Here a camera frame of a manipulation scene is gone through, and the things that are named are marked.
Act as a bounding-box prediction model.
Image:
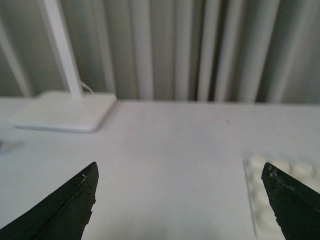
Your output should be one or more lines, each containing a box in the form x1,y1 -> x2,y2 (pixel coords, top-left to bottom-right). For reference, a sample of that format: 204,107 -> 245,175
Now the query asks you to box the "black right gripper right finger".
261,162 -> 320,240

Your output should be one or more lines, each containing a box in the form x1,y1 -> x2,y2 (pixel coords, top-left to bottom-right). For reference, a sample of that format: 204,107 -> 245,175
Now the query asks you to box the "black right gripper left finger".
0,161 -> 99,240

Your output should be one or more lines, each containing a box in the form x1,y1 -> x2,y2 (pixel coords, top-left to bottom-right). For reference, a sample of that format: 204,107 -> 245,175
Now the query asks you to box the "blue three-stud block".
0,141 -> 15,155

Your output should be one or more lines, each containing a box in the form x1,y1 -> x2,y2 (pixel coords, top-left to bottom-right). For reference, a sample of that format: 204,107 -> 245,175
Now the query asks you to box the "white desk lamp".
9,0 -> 117,133

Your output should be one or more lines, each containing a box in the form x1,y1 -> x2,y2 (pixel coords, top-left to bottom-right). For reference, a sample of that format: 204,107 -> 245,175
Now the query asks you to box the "grey pleated curtain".
0,0 -> 320,104

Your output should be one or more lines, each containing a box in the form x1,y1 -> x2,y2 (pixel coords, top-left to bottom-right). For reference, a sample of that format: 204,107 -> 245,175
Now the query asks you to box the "white studded base plate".
243,154 -> 320,240

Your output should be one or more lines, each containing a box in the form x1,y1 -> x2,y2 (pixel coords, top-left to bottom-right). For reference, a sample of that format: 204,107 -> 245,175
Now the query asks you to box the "white lamp cable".
79,81 -> 95,96

